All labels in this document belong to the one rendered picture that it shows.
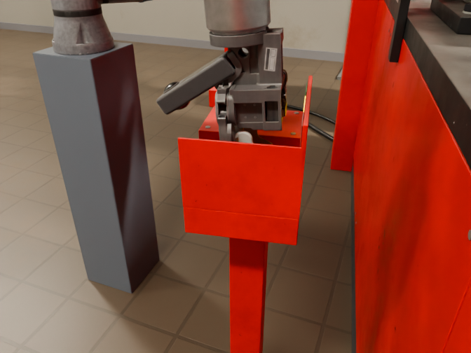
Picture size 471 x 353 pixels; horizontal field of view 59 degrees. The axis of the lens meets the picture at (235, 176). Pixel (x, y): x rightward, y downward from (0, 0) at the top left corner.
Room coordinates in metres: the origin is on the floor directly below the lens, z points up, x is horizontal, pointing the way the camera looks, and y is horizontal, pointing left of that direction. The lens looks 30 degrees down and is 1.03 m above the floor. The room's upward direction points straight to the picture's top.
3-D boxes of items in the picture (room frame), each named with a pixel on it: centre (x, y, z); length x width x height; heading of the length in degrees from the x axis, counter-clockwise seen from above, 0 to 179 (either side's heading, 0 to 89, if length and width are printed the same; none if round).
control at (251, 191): (0.56, -0.02, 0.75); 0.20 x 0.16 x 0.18; 169
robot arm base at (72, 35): (1.10, 0.39, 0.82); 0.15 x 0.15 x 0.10
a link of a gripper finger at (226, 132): (0.49, 0.01, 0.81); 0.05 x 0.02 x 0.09; 169
